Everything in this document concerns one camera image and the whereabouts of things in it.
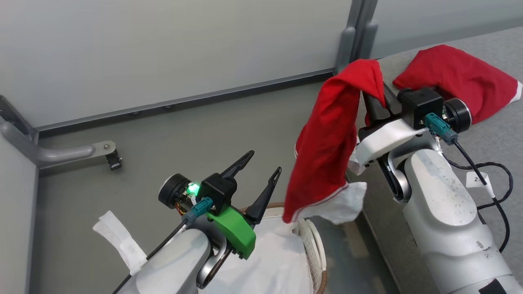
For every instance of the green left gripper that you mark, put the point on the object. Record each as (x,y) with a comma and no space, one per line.
(239,232)

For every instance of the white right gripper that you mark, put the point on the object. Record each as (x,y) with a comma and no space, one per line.
(384,139)

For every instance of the red santa hat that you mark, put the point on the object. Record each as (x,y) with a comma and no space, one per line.
(327,143)

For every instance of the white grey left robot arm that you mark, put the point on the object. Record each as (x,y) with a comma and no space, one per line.
(175,265)

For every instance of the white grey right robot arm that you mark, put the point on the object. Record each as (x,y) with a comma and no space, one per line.
(445,216)

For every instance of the black round right gripper motor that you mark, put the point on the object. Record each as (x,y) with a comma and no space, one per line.
(457,116)

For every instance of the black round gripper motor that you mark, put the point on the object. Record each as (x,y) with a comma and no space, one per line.
(171,190)
(457,116)

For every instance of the black round left gripper motor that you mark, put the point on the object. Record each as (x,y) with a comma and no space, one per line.
(171,190)

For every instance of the wicker laundry basket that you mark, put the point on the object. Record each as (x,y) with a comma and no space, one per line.
(322,261)

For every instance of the small black caster wheel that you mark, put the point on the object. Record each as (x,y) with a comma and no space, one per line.
(114,161)

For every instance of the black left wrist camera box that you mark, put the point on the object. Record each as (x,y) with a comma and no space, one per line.
(218,190)

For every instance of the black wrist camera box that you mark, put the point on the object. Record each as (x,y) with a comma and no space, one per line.
(421,104)
(218,190)

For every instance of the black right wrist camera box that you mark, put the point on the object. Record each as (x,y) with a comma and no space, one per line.
(421,104)

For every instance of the grey partition corner post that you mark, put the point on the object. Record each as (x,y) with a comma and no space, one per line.
(353,36)

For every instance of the grey partition bottom rail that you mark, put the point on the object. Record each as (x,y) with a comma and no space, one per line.
(184,100)

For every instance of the grey partition foot bracket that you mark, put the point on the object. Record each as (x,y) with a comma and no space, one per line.
(53,153)

